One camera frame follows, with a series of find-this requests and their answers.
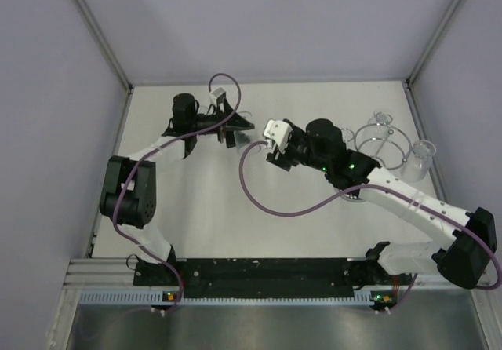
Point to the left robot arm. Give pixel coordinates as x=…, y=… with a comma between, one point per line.
x=129, y=193

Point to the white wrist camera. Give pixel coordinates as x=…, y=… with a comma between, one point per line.
x=276, y=134
x=217, y=96

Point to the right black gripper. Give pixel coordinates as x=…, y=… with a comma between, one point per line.
x=282, y=160

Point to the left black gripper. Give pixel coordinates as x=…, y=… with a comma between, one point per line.
x=235, y=122

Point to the chrome wine glass rack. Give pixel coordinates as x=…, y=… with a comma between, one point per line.
x=390, y=148

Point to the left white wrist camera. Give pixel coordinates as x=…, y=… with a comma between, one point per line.
x=217, y=96

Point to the aluminium frame post left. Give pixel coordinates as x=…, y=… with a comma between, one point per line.
x=92, y=24

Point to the clear wine glass two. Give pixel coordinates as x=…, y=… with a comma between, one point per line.
x=380, y=120

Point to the clear wine glass three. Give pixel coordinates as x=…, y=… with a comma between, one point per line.
x=419, y=161

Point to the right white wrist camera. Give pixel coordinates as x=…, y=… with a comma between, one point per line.
x=276, y=134

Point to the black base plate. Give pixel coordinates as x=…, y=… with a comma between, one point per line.
x=281, y=277

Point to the aluminium frame post right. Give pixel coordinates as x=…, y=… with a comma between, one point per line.
x=438, y=34

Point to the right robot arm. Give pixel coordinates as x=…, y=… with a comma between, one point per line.
x=461, y=242

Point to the aluminium frame post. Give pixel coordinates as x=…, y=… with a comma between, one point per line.
x=92, y=24
x=438, y=34

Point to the clear wine glass four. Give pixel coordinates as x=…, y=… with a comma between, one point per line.
x=239, y=140

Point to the grey cable duct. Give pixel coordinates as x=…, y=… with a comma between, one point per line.
x=166, y=298

